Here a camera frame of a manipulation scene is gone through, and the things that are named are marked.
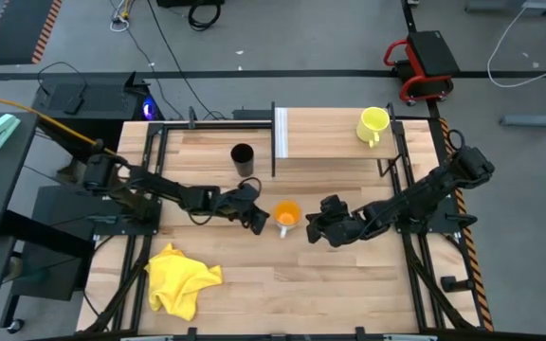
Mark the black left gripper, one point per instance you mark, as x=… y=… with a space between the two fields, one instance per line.
x=240 y=199

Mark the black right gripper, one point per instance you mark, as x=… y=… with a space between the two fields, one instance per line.
x=344 y=225

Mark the white mug orange inside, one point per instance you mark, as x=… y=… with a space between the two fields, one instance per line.
x=286 y=215

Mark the tall black cup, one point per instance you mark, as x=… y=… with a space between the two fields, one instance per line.
x=243 y=158

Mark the pale yellow mug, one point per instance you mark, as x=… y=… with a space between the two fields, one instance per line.
x=372 y=124

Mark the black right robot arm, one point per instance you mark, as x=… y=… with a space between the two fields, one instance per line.
x=424 y=189

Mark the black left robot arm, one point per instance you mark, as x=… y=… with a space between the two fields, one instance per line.
x=159 y=187

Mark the yellow cloth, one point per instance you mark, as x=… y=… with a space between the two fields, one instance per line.
x=178 y=284

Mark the orange black hazard tape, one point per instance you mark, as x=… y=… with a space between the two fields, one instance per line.
x=472 y=265

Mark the red black rolling stool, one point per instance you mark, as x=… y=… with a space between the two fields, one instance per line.
x=424 y=61

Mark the black equipment cart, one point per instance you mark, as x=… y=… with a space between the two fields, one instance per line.
x=60 y=246

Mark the black computer tower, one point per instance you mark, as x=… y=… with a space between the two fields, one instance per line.
x=93 y=102

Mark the grey floor stand base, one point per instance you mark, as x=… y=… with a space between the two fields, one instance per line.
x=538 y=119

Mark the mint green stapler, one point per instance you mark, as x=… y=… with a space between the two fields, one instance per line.
x=0 y=130

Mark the black mat orange striped edge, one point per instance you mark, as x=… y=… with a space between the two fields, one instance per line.
x=14 y=28

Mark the black table frame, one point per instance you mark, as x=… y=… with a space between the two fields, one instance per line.
x=157 y=142

